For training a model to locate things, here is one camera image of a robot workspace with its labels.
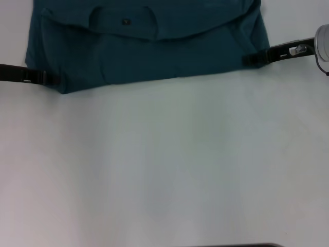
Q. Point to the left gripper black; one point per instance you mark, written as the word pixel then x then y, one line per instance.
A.
pixel 13 73

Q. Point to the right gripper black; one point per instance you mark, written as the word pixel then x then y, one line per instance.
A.
pixel 290 50

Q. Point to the teal blue printed t-shirt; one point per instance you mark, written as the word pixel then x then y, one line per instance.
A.
pixel 128 46

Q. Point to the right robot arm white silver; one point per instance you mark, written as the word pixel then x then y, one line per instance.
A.
pixel 322 41

